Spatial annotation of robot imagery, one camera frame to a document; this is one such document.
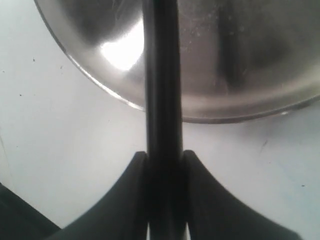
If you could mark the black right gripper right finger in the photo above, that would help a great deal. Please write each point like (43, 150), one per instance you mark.
(215, 214)

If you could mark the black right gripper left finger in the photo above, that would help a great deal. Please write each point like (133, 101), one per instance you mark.
(118, 215)

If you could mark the black handled kitchen knife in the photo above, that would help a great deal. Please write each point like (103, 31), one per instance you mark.
(163, 119)

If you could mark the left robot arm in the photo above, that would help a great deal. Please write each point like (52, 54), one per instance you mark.
(20, 221)

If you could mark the round stainless steel plate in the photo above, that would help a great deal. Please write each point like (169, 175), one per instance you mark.
(240, 59)

